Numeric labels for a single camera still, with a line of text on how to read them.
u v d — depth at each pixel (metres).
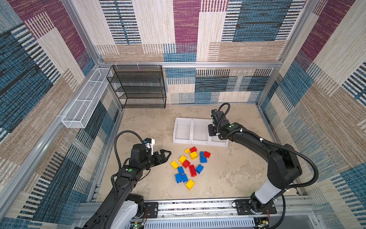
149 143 0.74
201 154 0.91
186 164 0.87
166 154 0.73
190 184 0.80
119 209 0.57
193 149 0.94
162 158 0.70
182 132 1.02
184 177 0.83
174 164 0.87
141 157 0.65
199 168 0.87
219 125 0.67
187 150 0.94
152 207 0.75
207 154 0.94
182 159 0.89
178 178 0.82
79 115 0.92
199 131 1.04
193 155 0.91
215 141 0.94
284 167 0.45
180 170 0.86
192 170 0.86
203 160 0.90
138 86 1.09
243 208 0.73
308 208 0.74
